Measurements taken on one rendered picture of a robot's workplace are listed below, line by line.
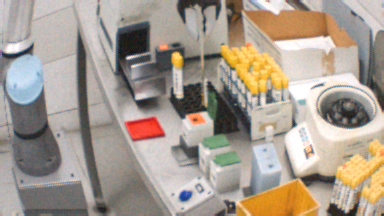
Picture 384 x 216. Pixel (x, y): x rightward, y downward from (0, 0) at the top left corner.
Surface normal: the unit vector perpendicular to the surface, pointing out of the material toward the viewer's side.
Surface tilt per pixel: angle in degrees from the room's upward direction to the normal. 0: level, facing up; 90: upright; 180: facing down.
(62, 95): 90
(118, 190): 0
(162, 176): 0
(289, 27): 92
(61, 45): 90
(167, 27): 90
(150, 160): 0
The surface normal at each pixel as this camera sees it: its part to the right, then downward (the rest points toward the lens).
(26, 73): 0.00, -0.79
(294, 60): 0.25, 0.48
